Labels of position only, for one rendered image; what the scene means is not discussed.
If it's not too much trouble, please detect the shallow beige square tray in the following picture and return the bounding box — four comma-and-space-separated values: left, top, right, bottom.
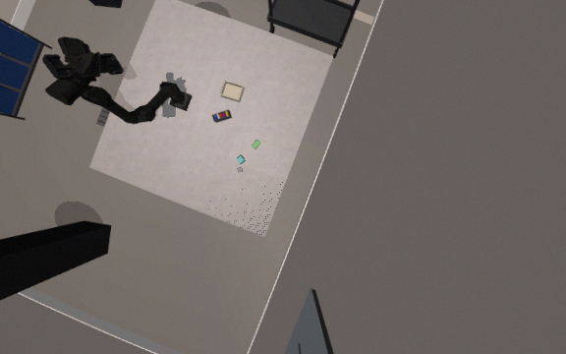
220, 80, 244, 102

